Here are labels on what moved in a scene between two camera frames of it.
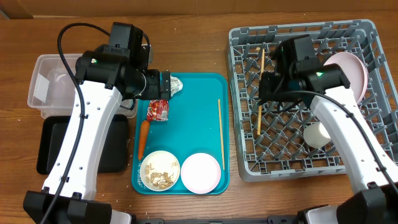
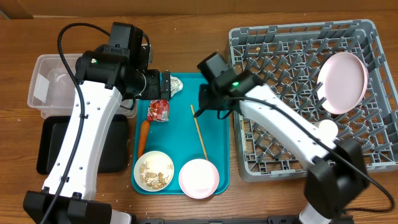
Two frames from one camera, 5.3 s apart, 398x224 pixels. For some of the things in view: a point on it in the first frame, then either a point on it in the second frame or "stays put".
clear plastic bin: [51, 89] stays put
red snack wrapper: [158, 110] stays put
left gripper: [152, 92] stays put
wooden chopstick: [221, 133] → [199, 132]
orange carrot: [144, 128] stays put
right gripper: [267, 81] → [206, 103]
